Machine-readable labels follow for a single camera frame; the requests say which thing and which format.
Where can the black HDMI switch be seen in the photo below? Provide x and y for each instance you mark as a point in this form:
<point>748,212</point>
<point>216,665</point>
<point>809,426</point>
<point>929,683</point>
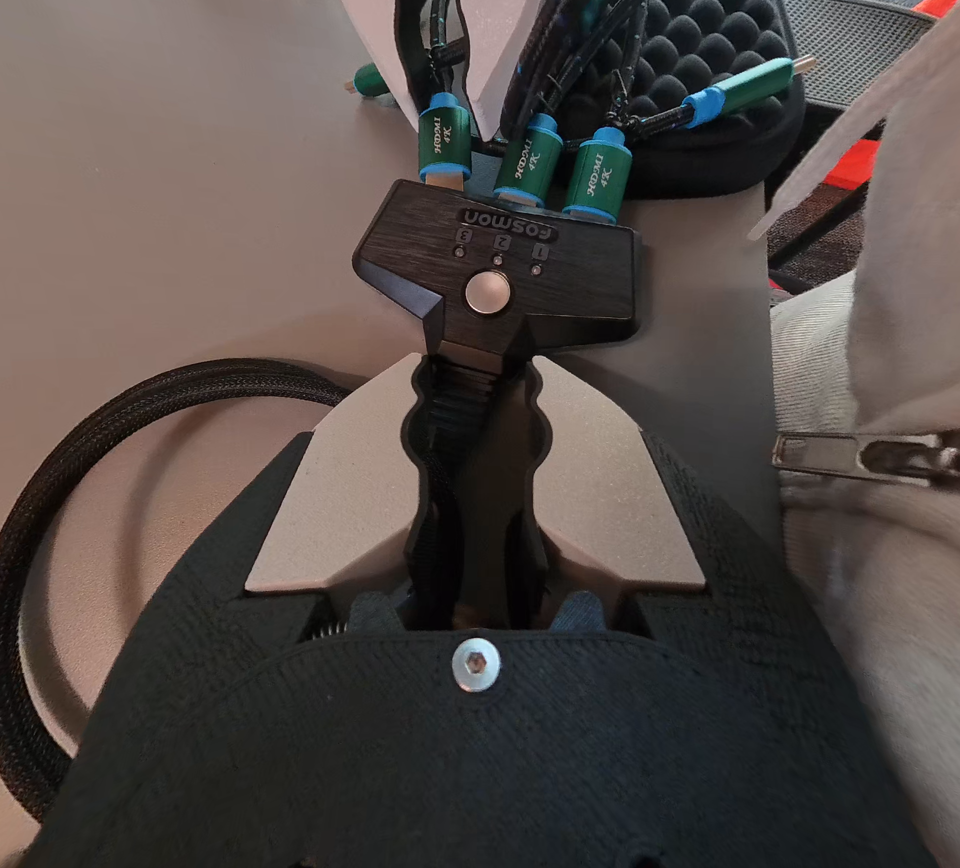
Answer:
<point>420,260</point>

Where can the person's white hoodie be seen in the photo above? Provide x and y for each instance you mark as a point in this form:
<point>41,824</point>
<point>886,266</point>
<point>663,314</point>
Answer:
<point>900,283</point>

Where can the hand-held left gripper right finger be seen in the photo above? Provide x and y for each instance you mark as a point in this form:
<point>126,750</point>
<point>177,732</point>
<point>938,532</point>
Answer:
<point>615,508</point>

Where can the black mesh office chair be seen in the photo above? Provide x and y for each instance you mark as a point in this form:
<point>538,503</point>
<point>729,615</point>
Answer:
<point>840,20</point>

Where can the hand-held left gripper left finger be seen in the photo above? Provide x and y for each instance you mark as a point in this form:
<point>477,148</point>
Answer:
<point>337,508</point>

